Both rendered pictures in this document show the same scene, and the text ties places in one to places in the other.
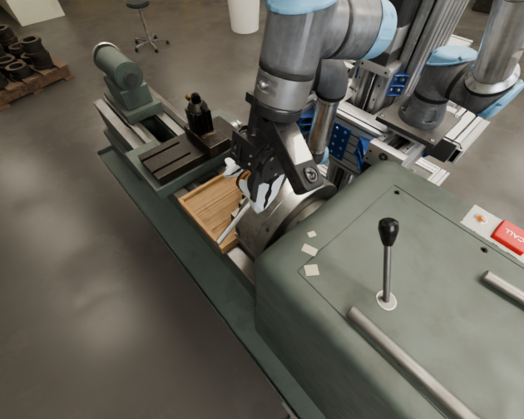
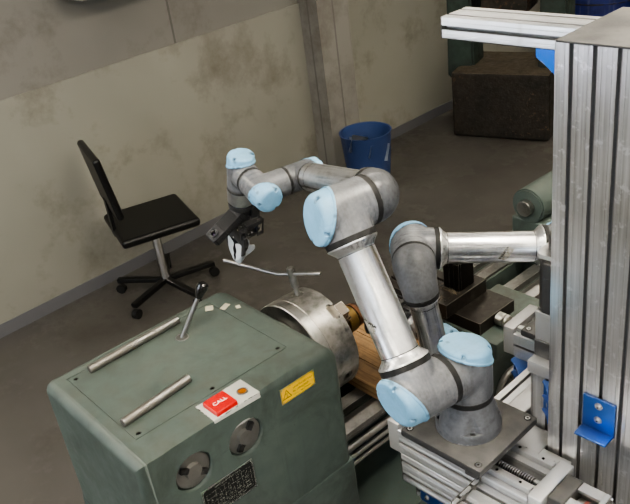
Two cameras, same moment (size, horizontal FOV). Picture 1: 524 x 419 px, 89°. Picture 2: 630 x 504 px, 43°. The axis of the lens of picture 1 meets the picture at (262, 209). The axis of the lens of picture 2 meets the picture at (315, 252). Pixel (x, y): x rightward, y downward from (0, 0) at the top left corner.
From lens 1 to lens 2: 2.21 m
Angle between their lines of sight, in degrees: 69
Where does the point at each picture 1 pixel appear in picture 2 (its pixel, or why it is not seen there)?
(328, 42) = (233, 182)
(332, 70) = (395, 263)
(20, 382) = not seen: hidden behind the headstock
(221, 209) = (364, 345)
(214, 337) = not seen: outside the picture
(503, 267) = (195, 394)
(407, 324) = (165, 345)
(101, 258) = not seen: hidden behind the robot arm
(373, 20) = (247, 187)
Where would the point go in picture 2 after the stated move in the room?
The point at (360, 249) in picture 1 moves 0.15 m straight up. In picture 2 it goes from (221, 327) to (211, 280)
